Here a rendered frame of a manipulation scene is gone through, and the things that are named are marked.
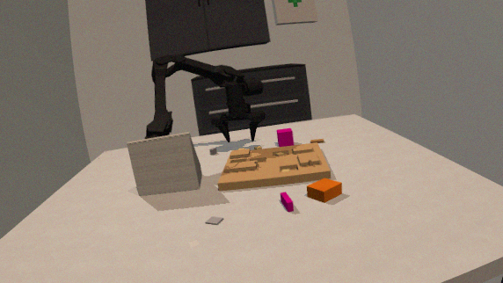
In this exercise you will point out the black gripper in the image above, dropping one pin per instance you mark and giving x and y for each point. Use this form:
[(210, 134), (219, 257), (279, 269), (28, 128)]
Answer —
[(236, 109)]

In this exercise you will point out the magenta block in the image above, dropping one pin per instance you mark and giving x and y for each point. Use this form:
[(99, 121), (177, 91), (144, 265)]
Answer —
[(285, 137)]

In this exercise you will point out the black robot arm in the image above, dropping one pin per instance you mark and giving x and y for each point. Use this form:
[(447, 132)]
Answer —
[(222, 75)]

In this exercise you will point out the magenta rectangular bar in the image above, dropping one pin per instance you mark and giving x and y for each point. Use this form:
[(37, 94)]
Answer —
[(287, 202)]

